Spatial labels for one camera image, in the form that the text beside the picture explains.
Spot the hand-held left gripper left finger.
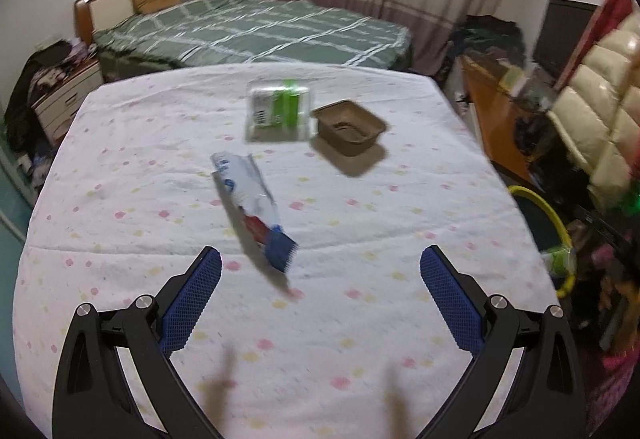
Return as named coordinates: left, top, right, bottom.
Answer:
left=51, top=246, right=223, bottom=439

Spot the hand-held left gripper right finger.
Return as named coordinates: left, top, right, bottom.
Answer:
left=419, top=245, right=586, bottom=439

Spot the blue white squeeze tube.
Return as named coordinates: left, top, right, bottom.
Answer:
left=210, top=151, right=299, bottom=274

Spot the green white cylindrical container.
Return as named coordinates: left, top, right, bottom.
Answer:
left=542, top=246, right=573, bottom=277

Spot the yellow rimmed dark bin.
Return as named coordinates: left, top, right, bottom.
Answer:
left=507, top=185, right=576, bottom=297

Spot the brown paper tray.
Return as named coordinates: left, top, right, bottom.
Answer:
left=311, top=100, right=390, bottom=160

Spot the orange wooden cabinet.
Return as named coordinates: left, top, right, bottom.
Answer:
left=457, top=54, right=556, bottom=184

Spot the cream leather chair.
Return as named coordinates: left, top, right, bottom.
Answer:
left=547, top=16, right=640, bottom=214

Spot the dark clothes heap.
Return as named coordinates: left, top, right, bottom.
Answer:
left=447, top=14, right=526, bottom=70

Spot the white nightstand with clothes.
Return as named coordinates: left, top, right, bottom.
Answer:
left=5, top=39, right=96, bottom=154

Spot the wooden bed green plaid cover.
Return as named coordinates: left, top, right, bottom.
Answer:
left=74, top=0, right=415, bottom=82

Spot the black television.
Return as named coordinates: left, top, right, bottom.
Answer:
left=532, top=0, right=598, bottom=77

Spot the red cloth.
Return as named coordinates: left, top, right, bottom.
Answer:
left=597, top=0, right=637, bottom=47

